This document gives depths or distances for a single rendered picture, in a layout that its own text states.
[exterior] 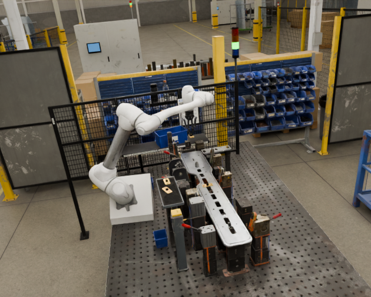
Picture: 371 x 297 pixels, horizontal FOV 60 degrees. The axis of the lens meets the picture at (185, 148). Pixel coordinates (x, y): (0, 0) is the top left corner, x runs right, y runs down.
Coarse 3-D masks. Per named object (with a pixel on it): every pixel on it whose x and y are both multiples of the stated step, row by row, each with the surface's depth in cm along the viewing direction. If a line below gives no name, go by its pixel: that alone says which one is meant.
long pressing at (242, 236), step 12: (192, 156) 309; (192, 168) 287; (204, 168) 286; (216, 180) 265; (204, 192) 250; (216, 192) 249; (228, 204) 233; (216, 216) 221; (228, 216) 220; (216, 228) 210; (240, 228) 208; (228, 240) 199; (240, 240) 198
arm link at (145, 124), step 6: (144, 114) 236; (138, 120) 232; (144, 120) 232; (150, 120) 234; (156, 120) 237; (138, 126) 230; (144, 126) 230; (150, 126) 232; (156, 126) 237; (138, 132) 232; (144, 132) 230; (150, 132) 235
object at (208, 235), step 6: (204, 228) 202; (210, 228) 201; (204, 234) 198; (210, 234) 199; (204, 240) 200; (210, 240) 201; (204, 246) 202; (210, 246) 203; (204, 252) 205; (210, 252) 206; (204, 258) 209; (210, 258) 208; (204, 264) 212; (210, 264) 209; (216, 264) 210; (204, 270) 216; (210, 270) 211; (216, 270) 212
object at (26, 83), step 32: (0, 64) 389; (32, 64) 393; (0, 96) 404; (32, 96) 408; (64, 96) 414; (0, 128) 419; (32, 128) 426; (64, 128) 431; (0, 160) 437; (32, 160) 443
